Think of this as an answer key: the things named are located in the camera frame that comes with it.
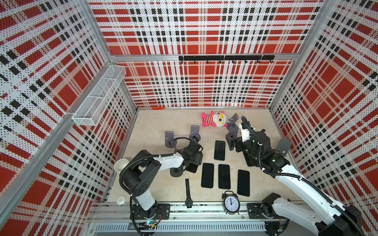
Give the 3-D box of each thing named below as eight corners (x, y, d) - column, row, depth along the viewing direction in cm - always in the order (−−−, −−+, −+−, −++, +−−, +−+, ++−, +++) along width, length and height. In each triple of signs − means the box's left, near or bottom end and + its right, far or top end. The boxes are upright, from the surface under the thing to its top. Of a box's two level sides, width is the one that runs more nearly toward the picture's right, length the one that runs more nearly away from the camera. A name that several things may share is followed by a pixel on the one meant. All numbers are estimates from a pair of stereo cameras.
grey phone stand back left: (165, 146, 101) (162, 137, 92) (168, 140, 105) (165, 130, 96) (174, 148, 100) (172, 139, 91) (177, 141, 104) (175, 132, 95)
